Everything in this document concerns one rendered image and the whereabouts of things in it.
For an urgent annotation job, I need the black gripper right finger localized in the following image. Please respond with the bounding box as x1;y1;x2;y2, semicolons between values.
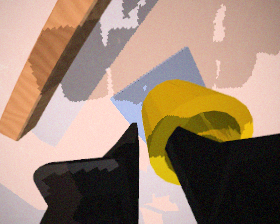
165;126;280;224

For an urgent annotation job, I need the tan wooden bar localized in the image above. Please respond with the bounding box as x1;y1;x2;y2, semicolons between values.
0;0;111;141

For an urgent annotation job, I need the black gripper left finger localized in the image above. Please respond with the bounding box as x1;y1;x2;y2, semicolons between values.
32;122;139;224

